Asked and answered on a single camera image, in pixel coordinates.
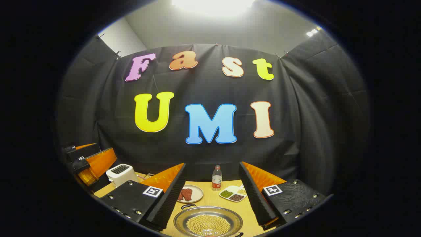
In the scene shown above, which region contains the stainless steel pot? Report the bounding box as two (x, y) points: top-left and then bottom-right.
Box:
(173, 203), (244, 237)

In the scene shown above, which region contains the white toaster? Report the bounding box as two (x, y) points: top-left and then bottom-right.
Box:
(105, 164), (139, 188)

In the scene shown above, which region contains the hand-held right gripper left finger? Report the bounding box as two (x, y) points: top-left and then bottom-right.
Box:
(99, 162), (187, 231)

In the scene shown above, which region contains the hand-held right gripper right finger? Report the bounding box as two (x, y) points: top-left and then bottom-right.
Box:
(238, 161), (329, 231)

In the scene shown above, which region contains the pile of soybeans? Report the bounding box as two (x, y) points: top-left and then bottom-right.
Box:
(186, 215), (232, 237)

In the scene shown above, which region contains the clear water bottle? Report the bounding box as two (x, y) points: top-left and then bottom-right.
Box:
(212, 165), (223, 192)

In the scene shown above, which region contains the round white plate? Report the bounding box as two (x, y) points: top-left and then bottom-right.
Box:
(177, 184), (204, 204)

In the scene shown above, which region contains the large ceiling light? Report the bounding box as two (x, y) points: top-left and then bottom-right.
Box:
(171, 0), (255, 17)

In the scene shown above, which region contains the black backdrop cloth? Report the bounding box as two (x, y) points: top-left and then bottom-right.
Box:
(56, 31), (370, 198)

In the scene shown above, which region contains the white divided dish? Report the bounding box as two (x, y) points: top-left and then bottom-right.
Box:
(219, 184), (248, 202)

